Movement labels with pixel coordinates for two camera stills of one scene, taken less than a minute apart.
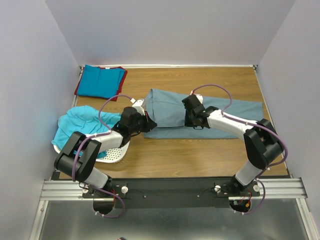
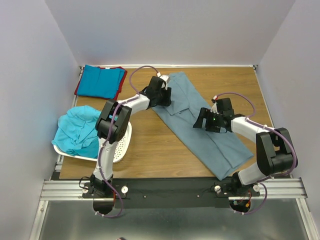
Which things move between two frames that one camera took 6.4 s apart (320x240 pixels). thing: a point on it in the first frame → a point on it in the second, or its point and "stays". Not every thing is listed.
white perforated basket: [114, 155] stays
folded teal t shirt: [100, 83] stays
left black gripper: [149, 124] → [166, 100]
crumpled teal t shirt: [84, 119] stays
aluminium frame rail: [284, 189] stays
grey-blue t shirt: [167, 109] → [223, 153]
